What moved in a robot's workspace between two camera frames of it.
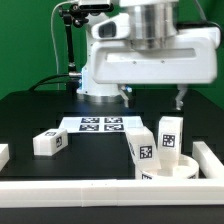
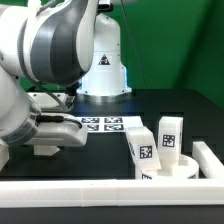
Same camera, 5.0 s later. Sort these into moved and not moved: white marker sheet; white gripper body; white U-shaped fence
Moved: white gripper body
Not moved: white U-shaped fence; white marker sheet
